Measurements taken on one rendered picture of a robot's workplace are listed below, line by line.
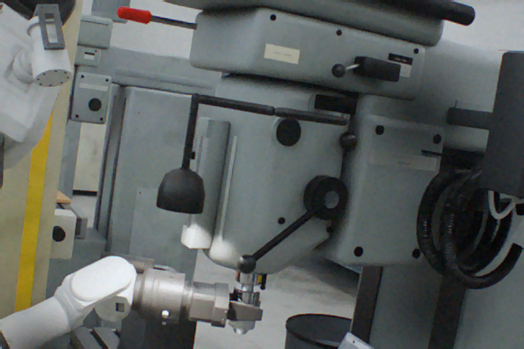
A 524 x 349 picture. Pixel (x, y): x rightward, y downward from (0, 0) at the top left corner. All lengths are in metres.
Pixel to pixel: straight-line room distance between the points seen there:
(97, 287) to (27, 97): 0.37
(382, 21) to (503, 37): 5.50
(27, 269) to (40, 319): 1.74
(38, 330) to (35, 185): 1.70
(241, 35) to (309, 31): 0.10
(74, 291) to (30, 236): 1.72
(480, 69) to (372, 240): 0.38
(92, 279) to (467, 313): 0.67
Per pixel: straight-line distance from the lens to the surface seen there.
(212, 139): 1.16
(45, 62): 1.25
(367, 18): 1.17
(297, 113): 0.99
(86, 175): 9.67
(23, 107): 1.32
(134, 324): 1.70
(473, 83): 1.35
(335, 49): 1.14
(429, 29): 1.25
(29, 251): 2.94
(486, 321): 1.40
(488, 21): 6.83
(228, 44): 1.14
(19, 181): 2.87
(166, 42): 10.81
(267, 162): 1.13
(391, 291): 1.53
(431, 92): 1.28
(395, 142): 1.23
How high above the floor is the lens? 1.59
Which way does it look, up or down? 6 degrees down
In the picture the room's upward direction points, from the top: 9 degrees clockwise
